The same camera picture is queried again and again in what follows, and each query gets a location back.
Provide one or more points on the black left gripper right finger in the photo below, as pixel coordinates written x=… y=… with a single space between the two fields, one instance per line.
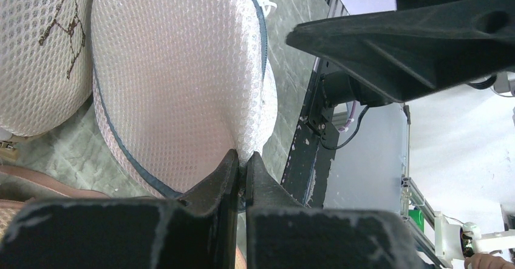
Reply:
x=281 y=233

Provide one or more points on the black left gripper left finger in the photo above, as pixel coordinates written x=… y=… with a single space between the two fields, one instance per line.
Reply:
x=194 y=230

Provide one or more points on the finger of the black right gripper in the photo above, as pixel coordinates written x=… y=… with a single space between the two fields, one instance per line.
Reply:
x=398 y=56

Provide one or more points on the white mesh laundry bag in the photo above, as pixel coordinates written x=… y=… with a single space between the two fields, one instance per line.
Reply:
x=179 y=83

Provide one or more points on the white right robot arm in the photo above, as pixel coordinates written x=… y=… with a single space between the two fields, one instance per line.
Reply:
x=402 y=55

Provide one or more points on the floral orange laundry bag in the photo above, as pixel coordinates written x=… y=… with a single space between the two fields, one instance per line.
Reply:
x=20 y=186

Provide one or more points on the beige mesh laundry bag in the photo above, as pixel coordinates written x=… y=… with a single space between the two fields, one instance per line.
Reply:
x=46 y=63

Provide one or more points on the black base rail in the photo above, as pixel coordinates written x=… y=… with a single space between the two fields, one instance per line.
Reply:
x=308 y=164

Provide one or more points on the aluminium frame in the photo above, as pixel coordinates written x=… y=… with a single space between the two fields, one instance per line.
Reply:
x=414 y=208

